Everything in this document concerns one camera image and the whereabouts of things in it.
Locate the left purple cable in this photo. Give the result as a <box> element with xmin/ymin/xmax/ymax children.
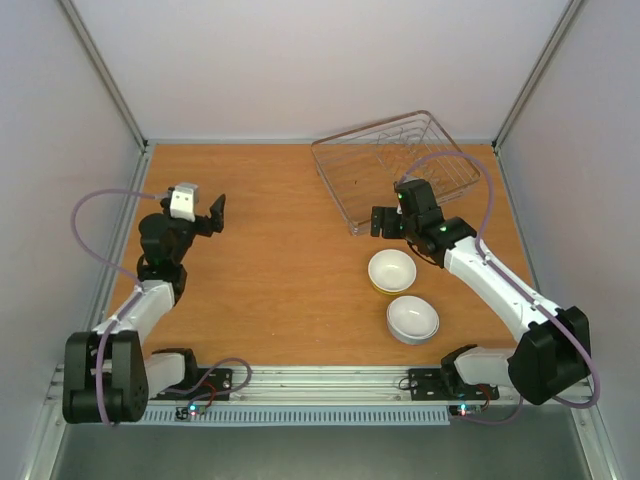
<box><xmin>72</xmin><ymin>187</ymin><xmax>174</xmax><ymax>427</ymax></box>

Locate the metal wire dish rack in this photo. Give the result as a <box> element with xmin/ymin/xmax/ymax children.
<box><xmin>311</xmin><ymin>110</ymin><xmax>481</xmax><ymax>236</ymax></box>

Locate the right small circuit board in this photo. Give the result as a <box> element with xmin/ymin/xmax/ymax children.
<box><xmin>449</xmin><ymin>403</ymin><xmax>488</xmax><ymax>417</ymax></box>

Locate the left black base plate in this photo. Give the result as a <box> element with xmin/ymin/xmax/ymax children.
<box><xmin>152</xmin><ymin>368</ymin><xmax>233</xmax><ymax>401</ymax></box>

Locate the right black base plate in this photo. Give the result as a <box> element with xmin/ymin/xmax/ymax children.
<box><xmin>407</xmin><ymin>367</ymin><xmax>500</xmax><ymax>401</ymax></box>

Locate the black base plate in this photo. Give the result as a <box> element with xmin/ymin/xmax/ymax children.
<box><xmin>152</xmin><ymin>368</ymin><xmax>233</xmax><ymax>401</ymax></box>
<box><xmin>407</xmin><ymin>367</ymin><xmax>500</xmax><ymax>401</ymax></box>

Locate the lime green bowl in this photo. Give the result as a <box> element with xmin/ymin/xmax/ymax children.
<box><xmin>371</xmin><ymin>282</ymin><xmax>408</xmax><ymax>296</ymax></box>

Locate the grey patterned bowl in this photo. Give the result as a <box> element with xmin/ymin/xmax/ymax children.
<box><xmin>387</xmin><ymin>321</ymin><xmax>439</xmax><ymax>345</ymax></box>

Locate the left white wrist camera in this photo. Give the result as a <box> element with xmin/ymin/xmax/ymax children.
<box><xmin>169</xmin><ymin>182</ymin><xmax>199</xmax><ymax>222</ymax></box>

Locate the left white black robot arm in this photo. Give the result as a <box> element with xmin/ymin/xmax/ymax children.
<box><xmin>62</xmin><ymin>183</ymin><xmax>226</xmax><ymax>425</ymax></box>

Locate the left small circuit board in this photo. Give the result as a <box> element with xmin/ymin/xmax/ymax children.
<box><xmin>174</xmin><ymin>404</ymin><xmax>208</xmax><ymax>421</ymax></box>

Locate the orange bowl white inside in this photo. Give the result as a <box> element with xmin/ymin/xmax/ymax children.
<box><xmin>367</xmin><ymin>249</ymin><xmax>417</xmax><ymax>289</ymax></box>

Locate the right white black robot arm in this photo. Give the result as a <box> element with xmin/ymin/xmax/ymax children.
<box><xmin>371</xmin><ymin>179</ymin><xmax>597</xmax><ymax>405</ymax></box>

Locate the grey slotted cable duct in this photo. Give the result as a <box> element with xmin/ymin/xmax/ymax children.
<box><xmin>139</xmin><ymin>405</ymin><xmax>450</xmax><ymax>427</ymax></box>

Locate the aluminium frame post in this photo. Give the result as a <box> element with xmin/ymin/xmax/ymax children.
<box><xmin>492</xmin><ymin>0</ymin><xmax>586</xmax><ymax>155</ymax></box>
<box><xmin>57</xmin><ymin>0</ymin><xmax>148</xmax><ymax>152</ymax></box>

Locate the white ceramic bowl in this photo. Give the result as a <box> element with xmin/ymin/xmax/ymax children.
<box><xmin>386</xmin><ymin>295</ymin><xmax>439</xmax><ymax>324</ymax></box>

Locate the small circuit board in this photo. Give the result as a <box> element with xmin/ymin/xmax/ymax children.
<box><xmin>174</xmin><ymin>404</ymin><xmax>208</xmax><ymax>421</ymax></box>
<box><xmin>449</xmin><ymin>403</ymin><xmax>488</xmax><ymax>417</ymax></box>

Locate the left aluminium frame post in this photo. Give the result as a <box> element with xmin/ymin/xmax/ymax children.
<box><xmin>57</xmin><ymin>0</ymin><xmax>148</xmax><ymax>152</ymax></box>

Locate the aluminium front rail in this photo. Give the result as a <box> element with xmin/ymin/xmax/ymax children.
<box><xmin>47</xmin><ymin>363</ymin><xmax>597</xmax><ymax>405</ymax></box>

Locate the right aluminium frame post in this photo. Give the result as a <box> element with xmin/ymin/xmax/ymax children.
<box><xmin>492</xmin><ymin>0</ymin><xmax>586</xmax><ymax>155</ymax></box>

